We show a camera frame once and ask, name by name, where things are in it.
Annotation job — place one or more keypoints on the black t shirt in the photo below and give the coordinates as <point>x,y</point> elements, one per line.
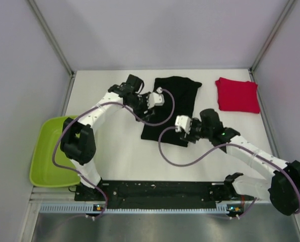
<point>180,101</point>

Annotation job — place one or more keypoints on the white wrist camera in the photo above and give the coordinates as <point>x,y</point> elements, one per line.
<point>155,98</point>
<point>183,124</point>

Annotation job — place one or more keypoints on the left aluminium frame post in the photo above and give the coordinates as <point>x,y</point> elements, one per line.
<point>49,36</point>

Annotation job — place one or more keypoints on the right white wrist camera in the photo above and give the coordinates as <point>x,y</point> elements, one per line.
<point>183,124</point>

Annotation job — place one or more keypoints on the folded red t shirt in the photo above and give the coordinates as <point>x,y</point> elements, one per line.
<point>237,96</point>

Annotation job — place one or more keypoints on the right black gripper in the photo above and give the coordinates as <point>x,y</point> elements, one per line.
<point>190,136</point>

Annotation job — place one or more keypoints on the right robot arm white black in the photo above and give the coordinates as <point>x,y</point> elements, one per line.
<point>280,183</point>

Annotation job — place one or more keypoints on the grey slotted cable duct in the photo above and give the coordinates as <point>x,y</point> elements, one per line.
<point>96,209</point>

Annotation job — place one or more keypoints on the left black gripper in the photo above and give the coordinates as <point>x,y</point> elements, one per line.
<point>140,114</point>

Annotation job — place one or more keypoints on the aluminium frame post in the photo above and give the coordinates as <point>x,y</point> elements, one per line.
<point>49,36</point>
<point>284,14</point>

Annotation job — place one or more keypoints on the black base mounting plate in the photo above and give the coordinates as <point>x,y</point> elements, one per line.
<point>129,194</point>

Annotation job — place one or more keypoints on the right aluminium frame post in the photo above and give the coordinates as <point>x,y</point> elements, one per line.
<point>284,14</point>

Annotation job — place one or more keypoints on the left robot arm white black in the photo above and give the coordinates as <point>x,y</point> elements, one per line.
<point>78,142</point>

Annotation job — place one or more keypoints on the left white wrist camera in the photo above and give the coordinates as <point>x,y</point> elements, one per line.
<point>155,98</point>

